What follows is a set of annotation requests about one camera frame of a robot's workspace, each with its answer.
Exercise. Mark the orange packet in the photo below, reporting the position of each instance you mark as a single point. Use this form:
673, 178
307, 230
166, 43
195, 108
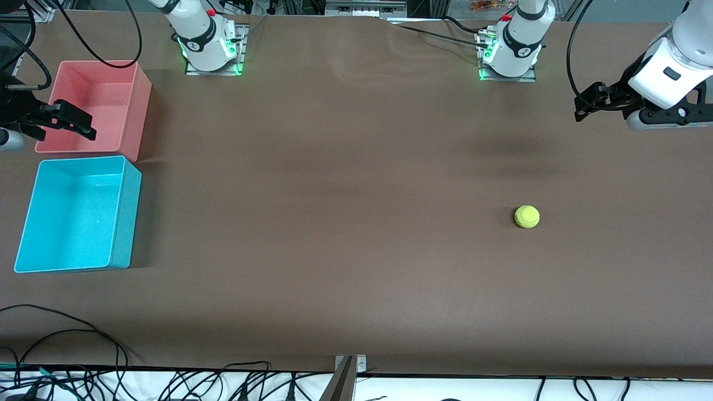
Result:
484, 5

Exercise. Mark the yellow tennis ball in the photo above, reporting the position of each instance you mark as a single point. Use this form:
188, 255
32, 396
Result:
527, 216

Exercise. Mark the blue plastic bin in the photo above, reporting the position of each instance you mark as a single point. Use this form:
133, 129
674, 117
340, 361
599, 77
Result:
72, 223

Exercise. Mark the grey metal post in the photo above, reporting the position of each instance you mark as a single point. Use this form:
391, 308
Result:
341, 387

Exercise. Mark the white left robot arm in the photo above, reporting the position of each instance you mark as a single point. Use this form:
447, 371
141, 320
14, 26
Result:
521, 44

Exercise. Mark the aluminium frame rail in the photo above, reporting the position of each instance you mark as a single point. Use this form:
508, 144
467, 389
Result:
44, 14

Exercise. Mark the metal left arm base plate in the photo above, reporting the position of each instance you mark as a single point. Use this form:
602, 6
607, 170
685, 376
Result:
528, 77

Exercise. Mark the pink plastic bin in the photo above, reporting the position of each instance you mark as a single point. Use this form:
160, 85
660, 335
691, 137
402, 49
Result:
111, 83

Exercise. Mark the grey power strip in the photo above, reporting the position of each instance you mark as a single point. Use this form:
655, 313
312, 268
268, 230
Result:
365, 8

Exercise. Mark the small metal bracket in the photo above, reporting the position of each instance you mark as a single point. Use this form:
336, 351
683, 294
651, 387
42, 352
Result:
362, 363

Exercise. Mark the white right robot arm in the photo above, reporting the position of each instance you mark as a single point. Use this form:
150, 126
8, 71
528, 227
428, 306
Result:
200, 39

